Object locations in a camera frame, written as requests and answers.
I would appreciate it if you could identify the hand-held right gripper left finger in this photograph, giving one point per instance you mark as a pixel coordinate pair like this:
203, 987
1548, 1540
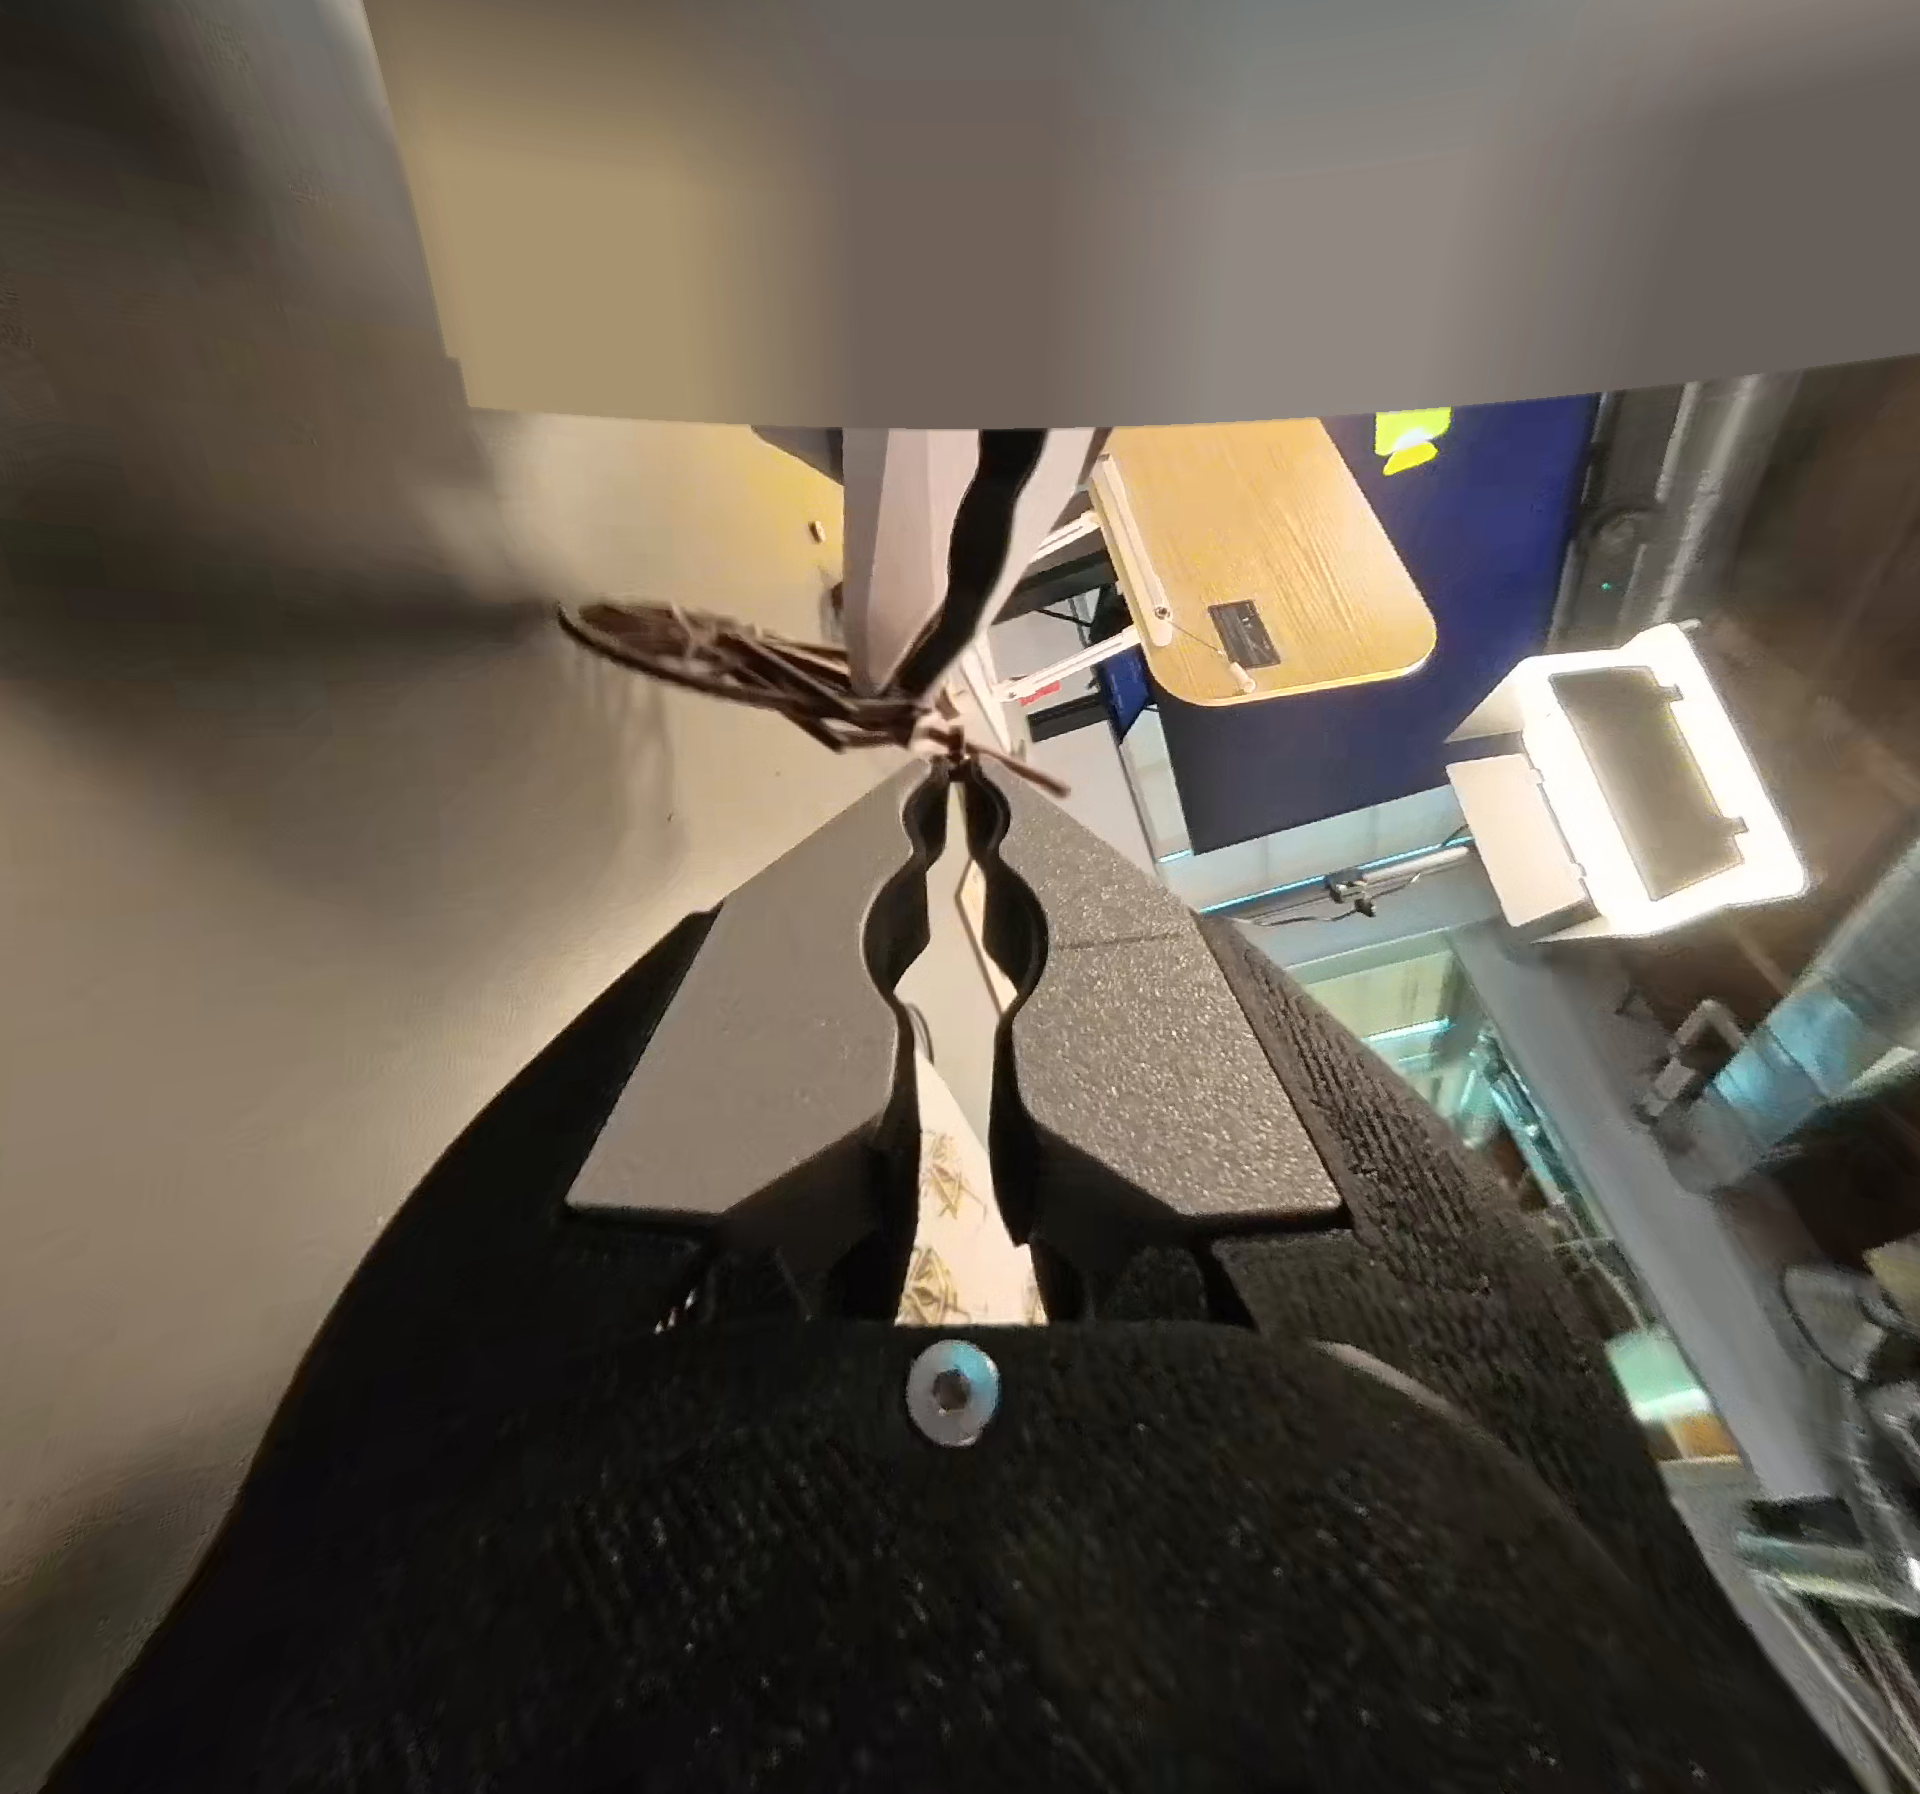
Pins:
751, 1041

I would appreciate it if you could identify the white box-shaped appliance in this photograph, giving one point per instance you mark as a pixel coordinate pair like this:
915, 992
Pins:
1621, 774

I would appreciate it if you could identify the wooden-top desk with white frame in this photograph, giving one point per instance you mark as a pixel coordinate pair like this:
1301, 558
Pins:
1272, 547

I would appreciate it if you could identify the laser-cut wooden parts sheet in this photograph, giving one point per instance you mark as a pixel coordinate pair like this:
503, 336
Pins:
956, 1224

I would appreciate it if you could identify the wooden spoked wheel model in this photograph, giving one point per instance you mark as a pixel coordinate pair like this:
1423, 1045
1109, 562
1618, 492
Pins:
705, 655

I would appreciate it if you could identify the bright yellow wall sign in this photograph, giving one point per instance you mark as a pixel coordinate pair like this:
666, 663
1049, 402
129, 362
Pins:
1409, 446

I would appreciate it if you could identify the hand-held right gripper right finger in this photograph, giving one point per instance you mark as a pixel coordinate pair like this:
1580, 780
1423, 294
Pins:
1153, 1059

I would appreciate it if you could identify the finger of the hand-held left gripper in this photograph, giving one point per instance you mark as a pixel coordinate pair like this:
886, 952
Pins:
895, 547
1034, 505

